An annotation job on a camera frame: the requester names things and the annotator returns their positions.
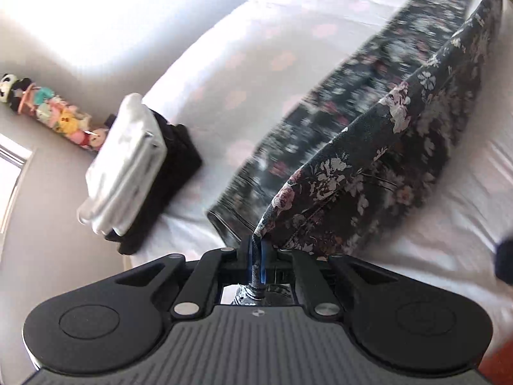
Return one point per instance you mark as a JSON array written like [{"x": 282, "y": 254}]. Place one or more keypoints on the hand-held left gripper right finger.
[{"x": 263, "y": 266}]

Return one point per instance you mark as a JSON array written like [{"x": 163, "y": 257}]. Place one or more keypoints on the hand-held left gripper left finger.
[{"x": 251, "y": 266}]

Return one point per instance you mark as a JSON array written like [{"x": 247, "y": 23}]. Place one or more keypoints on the dark floral pants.
[{"x": 360, "y": 168}]

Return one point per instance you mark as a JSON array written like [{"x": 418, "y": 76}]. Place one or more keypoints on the black folded clothes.
[{"x": 178, "y": 168}]

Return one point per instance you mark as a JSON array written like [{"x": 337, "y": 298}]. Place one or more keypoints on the white folded clothes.
[{"x": 124, "y": 160}]

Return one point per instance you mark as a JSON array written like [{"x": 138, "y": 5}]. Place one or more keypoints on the white pink-dotted bed sheet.
[{"x": 240, "y": 68}]

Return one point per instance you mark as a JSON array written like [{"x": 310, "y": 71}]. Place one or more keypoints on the dark cloth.
[{"x": 504, "y": 260}]

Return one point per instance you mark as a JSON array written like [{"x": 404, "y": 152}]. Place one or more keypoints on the row of plush toys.
[{"x": 60, "y": 114}]

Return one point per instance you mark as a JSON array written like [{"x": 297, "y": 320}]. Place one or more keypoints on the window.
[{"x": 10, "y": 176}]

